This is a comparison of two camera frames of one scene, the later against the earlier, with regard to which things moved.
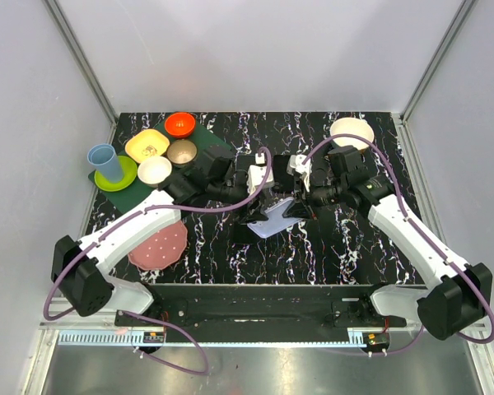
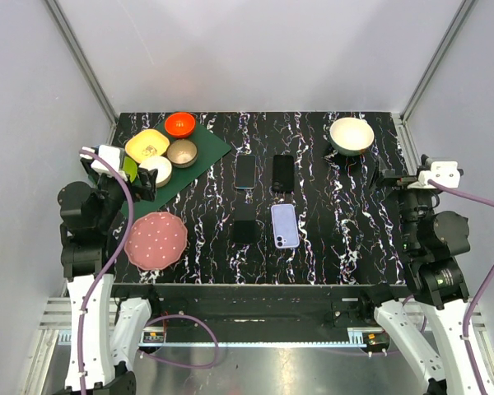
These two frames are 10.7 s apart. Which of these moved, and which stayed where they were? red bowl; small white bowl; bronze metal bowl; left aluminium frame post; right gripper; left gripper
Moved: right gripper; left gripper
Stayed: small white bowl; red bowl; bronze metal bowl; left aluminium frame post
